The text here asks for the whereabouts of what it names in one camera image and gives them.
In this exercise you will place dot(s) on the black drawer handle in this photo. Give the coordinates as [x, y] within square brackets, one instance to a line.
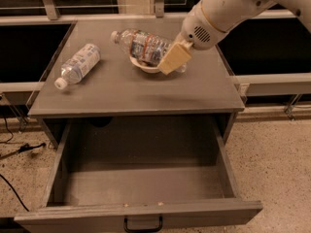
[142, 226]

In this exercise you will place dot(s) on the white bowl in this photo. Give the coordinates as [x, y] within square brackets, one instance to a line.
[143, 66]

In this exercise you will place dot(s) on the water bottle white label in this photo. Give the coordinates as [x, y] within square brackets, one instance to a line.
[78, 66]

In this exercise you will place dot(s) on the clear bottle red label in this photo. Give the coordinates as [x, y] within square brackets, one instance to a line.
[144, 46]

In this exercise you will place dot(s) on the open grey top drawer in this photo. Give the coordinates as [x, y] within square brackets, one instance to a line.
[101, 175]

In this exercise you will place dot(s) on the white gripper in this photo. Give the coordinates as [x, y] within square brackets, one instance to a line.
[198, 29]

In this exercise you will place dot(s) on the metal window railing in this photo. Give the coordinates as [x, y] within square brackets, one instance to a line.
[81, 15]

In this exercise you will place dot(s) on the grey cabinet with top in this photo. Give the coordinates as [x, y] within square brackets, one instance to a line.
[176, 106]

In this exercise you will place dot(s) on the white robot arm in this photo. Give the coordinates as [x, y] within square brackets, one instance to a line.
[209, 21]

